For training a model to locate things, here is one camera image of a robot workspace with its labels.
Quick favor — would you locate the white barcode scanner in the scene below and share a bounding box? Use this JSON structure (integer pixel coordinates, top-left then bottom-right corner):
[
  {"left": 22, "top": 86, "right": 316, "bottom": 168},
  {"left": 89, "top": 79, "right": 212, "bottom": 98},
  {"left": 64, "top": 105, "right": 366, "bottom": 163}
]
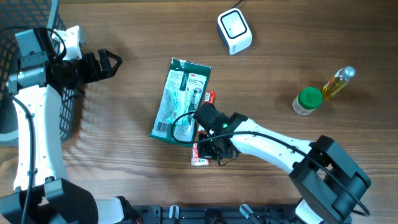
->
[{"left": 217, "top": 7, "right": 252, "bottom": 55}]

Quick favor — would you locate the yellow oil bottle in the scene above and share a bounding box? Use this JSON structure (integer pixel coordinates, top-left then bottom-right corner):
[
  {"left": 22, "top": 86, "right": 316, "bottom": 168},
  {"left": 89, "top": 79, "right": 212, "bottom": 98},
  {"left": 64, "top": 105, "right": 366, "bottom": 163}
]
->
[{"left": 321, "top": 66, "right": 356, "bottom": 100}]

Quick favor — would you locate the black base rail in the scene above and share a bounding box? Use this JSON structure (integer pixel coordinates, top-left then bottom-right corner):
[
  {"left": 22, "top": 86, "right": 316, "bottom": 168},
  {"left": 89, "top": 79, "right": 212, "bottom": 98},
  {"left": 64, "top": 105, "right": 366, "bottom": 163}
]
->
[{"left": 133, "top": 204, "right": 302, "bottom": 224}]

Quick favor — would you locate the grey plastic mesh basket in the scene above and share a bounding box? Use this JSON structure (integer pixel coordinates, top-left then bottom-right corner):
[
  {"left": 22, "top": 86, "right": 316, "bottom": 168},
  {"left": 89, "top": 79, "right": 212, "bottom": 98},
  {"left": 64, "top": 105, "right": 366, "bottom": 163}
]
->
[{"left": 1, "top": 0, "right": 75, "bottom": 146}]

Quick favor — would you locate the red snack stick packet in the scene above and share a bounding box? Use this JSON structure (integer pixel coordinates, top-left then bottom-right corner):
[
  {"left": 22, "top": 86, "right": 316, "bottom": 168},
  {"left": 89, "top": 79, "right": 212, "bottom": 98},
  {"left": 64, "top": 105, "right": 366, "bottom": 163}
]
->
[{"left": 204, "top": 91, "right": 216, "bottom": 105}]

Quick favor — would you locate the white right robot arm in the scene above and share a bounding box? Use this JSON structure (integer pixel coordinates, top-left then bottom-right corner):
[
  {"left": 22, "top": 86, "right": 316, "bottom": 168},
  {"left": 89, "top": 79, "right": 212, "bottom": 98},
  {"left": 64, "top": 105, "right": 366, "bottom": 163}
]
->
[{"left": 193, "top": 103, "right": 371, "bottom": 223}]

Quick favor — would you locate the green lid jar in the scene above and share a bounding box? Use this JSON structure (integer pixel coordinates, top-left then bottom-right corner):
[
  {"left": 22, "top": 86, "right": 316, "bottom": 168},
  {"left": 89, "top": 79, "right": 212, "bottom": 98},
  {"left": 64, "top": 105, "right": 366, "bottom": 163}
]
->
[{"left": 292, "top": 87, "right": 323, "bottom": 115}]

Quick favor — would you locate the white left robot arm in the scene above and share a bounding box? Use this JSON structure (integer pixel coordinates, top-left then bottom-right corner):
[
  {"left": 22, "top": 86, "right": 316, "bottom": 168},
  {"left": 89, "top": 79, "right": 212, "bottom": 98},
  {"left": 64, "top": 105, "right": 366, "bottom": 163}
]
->
[{"left": 1, "top": 26, "right": 141, "bottom": 223}]

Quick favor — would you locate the red tissue pack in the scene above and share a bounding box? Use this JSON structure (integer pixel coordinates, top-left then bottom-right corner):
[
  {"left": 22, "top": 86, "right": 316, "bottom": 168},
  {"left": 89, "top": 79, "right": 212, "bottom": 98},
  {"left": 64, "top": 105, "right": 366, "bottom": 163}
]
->
[{"left": 191, "top": 144, "right": 209, "bottom": 167}]

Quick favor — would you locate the green glove package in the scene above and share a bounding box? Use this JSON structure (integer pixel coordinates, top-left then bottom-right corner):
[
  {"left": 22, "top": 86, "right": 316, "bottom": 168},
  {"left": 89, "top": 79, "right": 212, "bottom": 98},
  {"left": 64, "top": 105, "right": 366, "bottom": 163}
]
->
[{"left": 150, "top": 58, "right": 211, "bottom": 147}]

